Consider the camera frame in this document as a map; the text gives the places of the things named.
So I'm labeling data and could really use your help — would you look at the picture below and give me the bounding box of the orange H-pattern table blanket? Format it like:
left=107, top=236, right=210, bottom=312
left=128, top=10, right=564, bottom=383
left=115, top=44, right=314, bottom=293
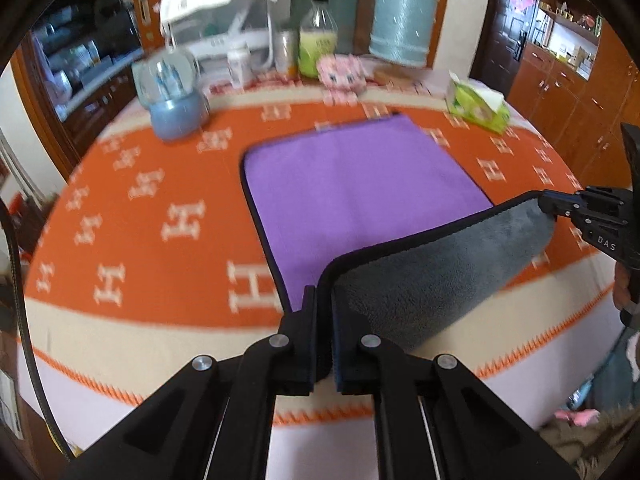
left=26, top=86, right=622, bottom=448

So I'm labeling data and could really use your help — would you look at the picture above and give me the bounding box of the wooden wall cabinet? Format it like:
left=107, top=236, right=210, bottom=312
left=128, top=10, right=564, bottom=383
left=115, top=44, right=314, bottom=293
left=509, top=0, right=639, bottom=188

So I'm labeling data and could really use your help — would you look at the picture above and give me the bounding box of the purple grey microfiber towel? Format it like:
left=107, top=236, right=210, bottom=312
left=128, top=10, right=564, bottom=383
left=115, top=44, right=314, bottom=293
left=240, top=114, right=555, bottom=350

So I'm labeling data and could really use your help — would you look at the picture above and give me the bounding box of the silver orange can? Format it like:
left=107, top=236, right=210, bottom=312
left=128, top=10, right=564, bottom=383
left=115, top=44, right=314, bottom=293
left=273, top=29, right=298, bottom=78

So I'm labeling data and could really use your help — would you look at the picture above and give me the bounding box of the pink block pig toy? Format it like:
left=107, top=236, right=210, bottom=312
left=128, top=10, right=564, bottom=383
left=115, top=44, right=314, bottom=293
left=317, top=54, right=367, bottom=106

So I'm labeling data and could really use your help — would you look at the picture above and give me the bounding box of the blue castle snow globe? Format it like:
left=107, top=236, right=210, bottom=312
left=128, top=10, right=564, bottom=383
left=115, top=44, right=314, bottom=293
left=131, top=48, right=209, bottom=142

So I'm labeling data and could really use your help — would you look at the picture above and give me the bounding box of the white plastic appliance box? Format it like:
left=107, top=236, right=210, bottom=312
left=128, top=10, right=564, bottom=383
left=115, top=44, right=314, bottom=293
left=162, top=0, right=291, bottom=72

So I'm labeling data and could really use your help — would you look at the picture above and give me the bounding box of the green tissue pack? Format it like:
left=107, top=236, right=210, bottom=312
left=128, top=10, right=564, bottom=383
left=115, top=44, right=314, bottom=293
left=445, top=72, right=511, bottom=134

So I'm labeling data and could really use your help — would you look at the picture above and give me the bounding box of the clear bottle yellow liquid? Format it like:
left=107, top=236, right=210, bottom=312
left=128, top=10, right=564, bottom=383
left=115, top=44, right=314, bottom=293
left=298, top=0, right=338, bottom=78

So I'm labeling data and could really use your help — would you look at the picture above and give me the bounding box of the light blue lamp shade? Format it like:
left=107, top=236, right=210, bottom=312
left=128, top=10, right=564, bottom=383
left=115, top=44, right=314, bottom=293
left=369, top=0, right=439, bottom=68

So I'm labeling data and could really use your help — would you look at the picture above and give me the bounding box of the dark entrance door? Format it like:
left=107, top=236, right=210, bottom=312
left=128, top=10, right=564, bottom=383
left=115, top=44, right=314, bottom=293
left=471, top=0, right=537, bottom=96

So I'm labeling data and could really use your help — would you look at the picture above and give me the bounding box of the person's right hand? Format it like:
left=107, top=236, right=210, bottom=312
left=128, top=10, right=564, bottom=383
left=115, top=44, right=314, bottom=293
left=613, top=262, right=634, bottom=310

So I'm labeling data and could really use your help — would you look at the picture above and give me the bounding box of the white pill bottle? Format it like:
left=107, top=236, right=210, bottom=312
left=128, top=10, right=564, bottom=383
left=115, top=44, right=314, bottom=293
left=227, top=44, right=254, bottom=90

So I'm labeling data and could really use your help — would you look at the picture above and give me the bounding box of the black cable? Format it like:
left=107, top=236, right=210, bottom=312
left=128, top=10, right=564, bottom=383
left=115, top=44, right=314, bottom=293
left=0, top=199, right=76, bottom=461

